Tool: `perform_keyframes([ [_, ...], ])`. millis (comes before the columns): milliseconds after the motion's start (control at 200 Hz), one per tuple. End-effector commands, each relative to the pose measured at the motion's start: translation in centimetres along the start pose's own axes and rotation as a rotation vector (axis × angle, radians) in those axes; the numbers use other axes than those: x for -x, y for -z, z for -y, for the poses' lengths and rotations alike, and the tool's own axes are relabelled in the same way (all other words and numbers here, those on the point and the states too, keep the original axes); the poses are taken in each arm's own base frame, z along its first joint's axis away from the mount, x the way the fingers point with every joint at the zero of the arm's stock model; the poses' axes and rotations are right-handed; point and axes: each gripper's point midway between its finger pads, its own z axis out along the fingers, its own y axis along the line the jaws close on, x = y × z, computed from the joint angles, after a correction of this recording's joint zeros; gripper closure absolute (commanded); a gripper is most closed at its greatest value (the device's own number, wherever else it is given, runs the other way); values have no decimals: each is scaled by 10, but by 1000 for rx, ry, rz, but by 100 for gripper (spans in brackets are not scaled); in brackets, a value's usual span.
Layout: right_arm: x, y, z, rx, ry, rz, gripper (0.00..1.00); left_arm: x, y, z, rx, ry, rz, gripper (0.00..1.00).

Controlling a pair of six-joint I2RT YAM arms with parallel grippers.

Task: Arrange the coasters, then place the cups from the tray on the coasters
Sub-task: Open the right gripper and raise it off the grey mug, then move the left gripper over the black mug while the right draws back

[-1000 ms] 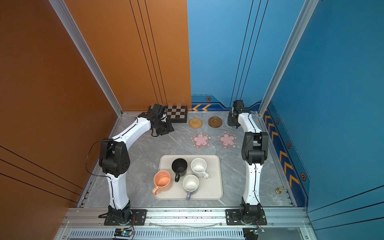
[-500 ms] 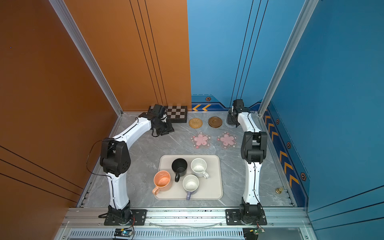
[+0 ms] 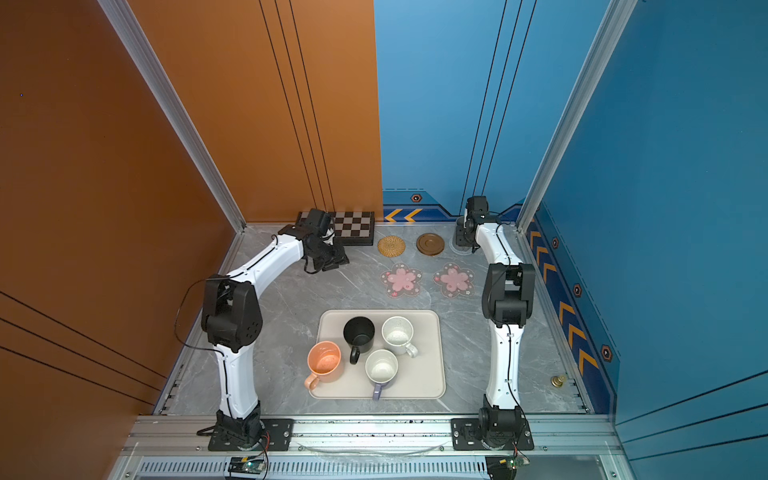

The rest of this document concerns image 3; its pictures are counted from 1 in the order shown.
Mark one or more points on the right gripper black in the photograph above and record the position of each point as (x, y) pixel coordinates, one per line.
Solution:
(460, 236)

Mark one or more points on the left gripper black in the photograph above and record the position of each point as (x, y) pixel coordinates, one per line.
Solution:
(341, 258)

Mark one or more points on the grey mug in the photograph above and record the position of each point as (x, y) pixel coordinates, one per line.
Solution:
(465, 234)

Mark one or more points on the brown wooden round coaster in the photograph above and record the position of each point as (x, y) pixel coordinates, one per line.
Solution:
(430, 244)

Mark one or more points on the pink flower coaster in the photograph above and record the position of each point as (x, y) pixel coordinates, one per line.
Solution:
(401, 280)
(455, 281)

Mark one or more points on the woven rattan round coaster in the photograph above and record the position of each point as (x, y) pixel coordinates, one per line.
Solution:
(391, 246)

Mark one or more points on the black mug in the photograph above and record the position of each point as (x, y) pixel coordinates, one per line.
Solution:
(359, 333)

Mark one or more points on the blue woven round coaster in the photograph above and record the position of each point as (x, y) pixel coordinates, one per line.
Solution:
(461, 250)

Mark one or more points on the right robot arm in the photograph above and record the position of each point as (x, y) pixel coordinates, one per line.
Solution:
(507, 302)

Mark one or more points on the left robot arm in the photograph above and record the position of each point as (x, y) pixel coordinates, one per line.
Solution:
(232, 319)

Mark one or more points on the black white chessboard box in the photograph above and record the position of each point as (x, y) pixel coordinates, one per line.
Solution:
(350, 228)

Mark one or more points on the orange pink mug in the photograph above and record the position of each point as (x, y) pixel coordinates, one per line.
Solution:
(325, 362)

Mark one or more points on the beige plastic tray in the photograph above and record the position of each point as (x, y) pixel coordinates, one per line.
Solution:
(418, 378)

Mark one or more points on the small brass bell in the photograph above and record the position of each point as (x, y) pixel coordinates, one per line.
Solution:
(559, 381)

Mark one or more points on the left green circuit board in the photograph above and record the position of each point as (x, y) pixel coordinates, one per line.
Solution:
(247, 467)

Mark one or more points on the green circuit board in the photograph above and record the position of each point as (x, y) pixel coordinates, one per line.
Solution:
(247, 467)
(505, 467)

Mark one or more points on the right green circuit board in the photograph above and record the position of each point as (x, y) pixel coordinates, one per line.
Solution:
(505, 467)

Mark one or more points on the white mug purple handle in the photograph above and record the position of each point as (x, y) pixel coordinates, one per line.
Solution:
(381, 368)

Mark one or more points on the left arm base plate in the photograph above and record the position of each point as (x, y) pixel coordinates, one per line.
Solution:
(275, 436)

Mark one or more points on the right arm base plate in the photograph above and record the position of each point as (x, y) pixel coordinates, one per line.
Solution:
(467, 435)

